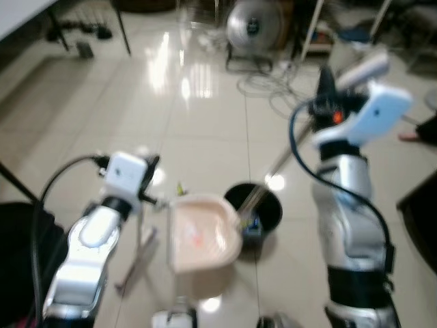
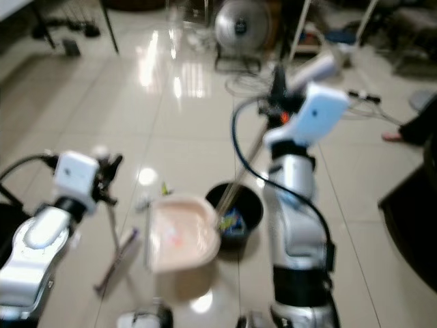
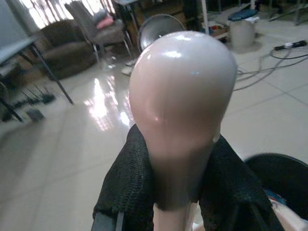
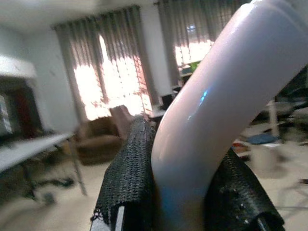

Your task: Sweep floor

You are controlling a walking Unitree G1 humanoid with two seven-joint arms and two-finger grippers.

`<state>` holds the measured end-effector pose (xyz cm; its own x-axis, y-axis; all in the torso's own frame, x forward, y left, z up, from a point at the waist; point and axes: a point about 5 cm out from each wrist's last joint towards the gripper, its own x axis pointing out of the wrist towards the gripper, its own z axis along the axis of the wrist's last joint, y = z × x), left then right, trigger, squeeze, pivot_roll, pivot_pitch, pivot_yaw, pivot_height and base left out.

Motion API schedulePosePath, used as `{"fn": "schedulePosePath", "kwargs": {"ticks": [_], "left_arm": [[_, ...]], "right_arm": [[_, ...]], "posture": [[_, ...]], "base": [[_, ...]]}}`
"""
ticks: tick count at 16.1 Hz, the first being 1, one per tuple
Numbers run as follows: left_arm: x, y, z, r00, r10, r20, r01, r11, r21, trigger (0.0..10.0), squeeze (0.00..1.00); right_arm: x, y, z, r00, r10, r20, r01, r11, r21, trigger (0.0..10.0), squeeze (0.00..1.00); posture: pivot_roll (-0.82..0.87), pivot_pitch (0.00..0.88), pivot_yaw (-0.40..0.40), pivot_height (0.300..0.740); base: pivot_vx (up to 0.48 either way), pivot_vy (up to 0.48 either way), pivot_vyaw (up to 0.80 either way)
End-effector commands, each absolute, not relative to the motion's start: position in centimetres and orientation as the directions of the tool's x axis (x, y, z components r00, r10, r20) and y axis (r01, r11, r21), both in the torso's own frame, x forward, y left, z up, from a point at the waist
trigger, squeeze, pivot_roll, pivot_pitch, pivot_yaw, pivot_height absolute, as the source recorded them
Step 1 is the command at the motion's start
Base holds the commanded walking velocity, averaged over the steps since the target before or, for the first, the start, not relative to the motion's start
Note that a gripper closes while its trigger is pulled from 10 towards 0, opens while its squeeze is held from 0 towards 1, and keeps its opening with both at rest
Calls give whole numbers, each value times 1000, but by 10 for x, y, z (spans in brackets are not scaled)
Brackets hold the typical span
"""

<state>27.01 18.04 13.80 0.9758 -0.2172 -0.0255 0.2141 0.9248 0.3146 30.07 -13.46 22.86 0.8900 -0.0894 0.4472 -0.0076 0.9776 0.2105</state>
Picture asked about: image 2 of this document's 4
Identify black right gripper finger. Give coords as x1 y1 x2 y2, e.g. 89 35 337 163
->
272 64 290 100

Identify broom with white grip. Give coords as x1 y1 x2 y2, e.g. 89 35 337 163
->
215 53 342 230

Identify beige plastic dustpan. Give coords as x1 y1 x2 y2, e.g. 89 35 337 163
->
106 193 223 276

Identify silver floor fan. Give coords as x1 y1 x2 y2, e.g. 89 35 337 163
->
213 0 274 73

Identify blue stool seat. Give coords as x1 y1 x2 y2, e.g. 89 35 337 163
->
324 29 359 47

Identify thin purple stick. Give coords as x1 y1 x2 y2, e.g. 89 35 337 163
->
94 228 141 296

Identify black power strip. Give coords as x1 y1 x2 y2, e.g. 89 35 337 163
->
347 90 381 105

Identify black round waste bin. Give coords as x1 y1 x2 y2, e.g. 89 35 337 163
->
205 181 265 240

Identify person foot with dark trouser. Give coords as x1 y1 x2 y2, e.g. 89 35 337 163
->
381 102 437 146

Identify small grey box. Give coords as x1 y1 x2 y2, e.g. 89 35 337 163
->
63 39 81 57

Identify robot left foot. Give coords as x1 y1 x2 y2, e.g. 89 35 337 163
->
117 309 173 328

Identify black table leg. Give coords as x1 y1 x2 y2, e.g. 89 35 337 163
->
99 0 119 54

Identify dark furniture block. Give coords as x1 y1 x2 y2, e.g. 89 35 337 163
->
378 137 437 274

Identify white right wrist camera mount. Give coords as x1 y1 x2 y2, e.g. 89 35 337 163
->
265 82 350 148

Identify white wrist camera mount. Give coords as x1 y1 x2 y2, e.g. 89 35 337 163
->
265 82 350 148
53 150 100 206

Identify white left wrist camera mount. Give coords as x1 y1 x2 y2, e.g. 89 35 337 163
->
53 150 100 206

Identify white floor cables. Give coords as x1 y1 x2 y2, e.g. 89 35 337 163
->
224 63 281 110

